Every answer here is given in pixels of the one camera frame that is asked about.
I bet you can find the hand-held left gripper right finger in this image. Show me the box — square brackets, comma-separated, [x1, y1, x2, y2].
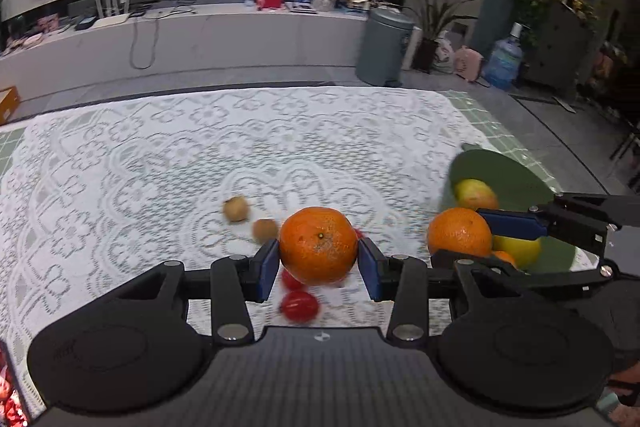
[357, 237, 501, 345]

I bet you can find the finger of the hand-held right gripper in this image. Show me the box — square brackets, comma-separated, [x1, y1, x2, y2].
[430, 249, 618, 295]
[475, 192, 640, 253]

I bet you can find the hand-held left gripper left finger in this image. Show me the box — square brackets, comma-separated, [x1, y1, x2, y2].
[102, 238, 281, 343]

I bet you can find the small brown longan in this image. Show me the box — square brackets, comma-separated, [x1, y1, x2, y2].
[222, 196, 250, 223]
[252, 218, 279, 244]

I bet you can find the green colander bowl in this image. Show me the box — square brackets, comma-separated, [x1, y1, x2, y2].
[447, 144, 601, 275]

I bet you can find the teal striped cloth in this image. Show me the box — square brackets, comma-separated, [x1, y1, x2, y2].
[597, 387, 640, 427]

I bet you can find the white lace tablecloth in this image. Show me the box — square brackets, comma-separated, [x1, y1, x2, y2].
[0, 86, 598, 408]

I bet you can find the blue water jug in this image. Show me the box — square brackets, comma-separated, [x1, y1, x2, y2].
[484, 23, 525, 90]

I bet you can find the pink fan heater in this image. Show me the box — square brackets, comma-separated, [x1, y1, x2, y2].
[454, 46, 485, 82]

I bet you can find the grey drawer cabinet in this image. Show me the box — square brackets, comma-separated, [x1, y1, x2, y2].
[525, 0, 596, 95]

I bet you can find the white plastic bag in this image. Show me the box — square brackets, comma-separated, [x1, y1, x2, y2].
[432, 32, 455, 74]

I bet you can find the tall potted leaf plant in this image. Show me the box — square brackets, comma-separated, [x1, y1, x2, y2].
[400, 0, 486, 72]

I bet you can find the grey round trash can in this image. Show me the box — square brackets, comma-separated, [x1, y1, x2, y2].
[356, 7, 416, 88]

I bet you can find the white television console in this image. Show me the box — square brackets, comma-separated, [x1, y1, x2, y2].
[0, 4, 371, 118]

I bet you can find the black smartphone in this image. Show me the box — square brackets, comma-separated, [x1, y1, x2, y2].
[0, 342, 31, 423]

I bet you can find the white router with antennas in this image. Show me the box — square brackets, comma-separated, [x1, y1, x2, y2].
[94, 0, 132, 28]

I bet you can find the orange cardboard box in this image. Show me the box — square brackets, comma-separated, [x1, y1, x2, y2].
[0, 87, 22, 125]

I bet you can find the black power cable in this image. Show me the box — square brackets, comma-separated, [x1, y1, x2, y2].
[130, 4, 196, 70]

